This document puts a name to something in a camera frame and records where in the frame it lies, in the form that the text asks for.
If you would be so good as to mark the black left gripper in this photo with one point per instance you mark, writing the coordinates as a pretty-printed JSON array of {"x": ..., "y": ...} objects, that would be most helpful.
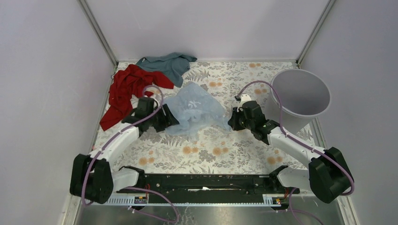
[{"x": 168, "y": 120}]

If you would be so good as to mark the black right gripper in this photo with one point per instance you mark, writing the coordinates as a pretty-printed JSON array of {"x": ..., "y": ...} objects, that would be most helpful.
[{"x": 233, "y": 122}]

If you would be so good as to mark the light blue plastic trash bag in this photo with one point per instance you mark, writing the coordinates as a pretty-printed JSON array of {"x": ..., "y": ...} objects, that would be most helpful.
[{"x": 195, "y": 109}]

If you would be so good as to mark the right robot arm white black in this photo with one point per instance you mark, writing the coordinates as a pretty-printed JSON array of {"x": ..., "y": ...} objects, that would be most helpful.
[{"x": 326, "y": 172}]

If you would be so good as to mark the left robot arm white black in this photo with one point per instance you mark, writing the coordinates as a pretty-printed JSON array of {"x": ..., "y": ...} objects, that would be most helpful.
[{"x": 92, "y": 178}]

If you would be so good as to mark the grey trash bin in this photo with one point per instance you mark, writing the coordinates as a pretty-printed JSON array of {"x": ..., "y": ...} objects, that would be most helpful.
[{"x": 304, "y": 97}]

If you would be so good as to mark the floral patterned table mat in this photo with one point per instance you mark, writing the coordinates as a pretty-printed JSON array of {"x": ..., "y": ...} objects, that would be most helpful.
[{"x": 215, "y": 150}]

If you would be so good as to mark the red cloth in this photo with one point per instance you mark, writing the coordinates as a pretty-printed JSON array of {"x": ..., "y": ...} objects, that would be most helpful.
[{"x": 126, "y": 84}]

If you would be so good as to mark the grey-blue cloth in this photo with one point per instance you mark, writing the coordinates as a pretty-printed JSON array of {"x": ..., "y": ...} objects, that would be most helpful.
[{"x": 173, "y": 65}]

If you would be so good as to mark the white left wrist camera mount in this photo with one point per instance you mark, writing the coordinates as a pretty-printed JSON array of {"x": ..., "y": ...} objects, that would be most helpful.
[{"x": 158, "y": 100}]

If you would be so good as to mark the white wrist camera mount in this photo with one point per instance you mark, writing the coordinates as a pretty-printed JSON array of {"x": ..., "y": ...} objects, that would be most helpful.
[
  {"x": 158, "y": 100},
  {"x": 243, "y": 98}
]

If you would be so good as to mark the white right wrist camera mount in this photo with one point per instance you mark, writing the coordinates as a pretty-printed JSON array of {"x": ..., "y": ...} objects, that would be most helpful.
[{"x": 243, "y": 98}]

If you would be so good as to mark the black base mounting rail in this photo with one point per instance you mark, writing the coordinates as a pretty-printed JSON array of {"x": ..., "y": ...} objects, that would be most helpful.
[{"x": 214, "y": 188}]

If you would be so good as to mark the right aluminium corner frame post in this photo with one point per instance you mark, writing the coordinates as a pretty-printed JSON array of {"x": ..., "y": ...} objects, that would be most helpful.
[{"x": 314, "y": 32}]

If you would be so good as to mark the aluminium corner frame post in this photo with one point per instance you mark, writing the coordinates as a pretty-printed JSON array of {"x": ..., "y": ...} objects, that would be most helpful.
[
  {"x": 98, "y": 32},
  {"x": 314, "y": 32}
]

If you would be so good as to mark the left aluminium corner frame post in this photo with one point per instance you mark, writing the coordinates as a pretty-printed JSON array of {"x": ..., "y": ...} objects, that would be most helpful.
[{"x": 98, "y": 32}]

